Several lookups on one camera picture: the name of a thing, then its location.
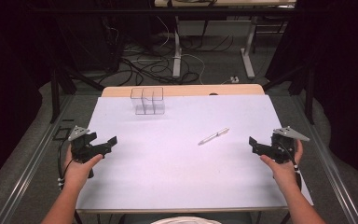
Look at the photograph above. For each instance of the aluminium rail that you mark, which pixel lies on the aluminium rail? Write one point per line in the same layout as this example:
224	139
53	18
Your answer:
28	174
332	174

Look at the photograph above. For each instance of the clear acrylic organizer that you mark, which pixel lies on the clear acrylic organizer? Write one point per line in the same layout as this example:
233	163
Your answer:
147	100

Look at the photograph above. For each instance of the white table cover sheet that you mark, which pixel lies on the white table cover sheet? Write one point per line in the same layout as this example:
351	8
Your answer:
180	174

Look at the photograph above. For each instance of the black metal stand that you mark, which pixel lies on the black metal stand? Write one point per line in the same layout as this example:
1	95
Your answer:
309	93
55	93

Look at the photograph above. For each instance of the white power plug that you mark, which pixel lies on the white power plug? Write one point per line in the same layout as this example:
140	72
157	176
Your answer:
234	79

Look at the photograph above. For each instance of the person's right hand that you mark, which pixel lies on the person's right hand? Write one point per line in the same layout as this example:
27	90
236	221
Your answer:
281	172

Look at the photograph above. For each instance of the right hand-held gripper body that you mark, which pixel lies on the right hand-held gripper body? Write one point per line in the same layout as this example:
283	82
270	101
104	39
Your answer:
281	146

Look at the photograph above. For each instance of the black rectangular frame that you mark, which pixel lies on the black rectangular frame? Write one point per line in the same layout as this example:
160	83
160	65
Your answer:
62	133

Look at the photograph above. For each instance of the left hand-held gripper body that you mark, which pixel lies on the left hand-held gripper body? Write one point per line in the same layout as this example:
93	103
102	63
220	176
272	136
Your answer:
82	148

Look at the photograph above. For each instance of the silver pen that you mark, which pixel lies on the silver pen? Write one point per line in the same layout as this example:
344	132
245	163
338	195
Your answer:
213	136

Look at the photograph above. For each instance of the desk with white legs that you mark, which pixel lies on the desk with white legs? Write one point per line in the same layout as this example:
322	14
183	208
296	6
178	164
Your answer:
177	46

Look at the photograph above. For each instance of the person's left hand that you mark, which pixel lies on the person's left hand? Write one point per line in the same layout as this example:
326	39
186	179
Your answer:
79	172

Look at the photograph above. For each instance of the person's white shirt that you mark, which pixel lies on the person's white shirt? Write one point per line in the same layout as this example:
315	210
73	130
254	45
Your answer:
185	221

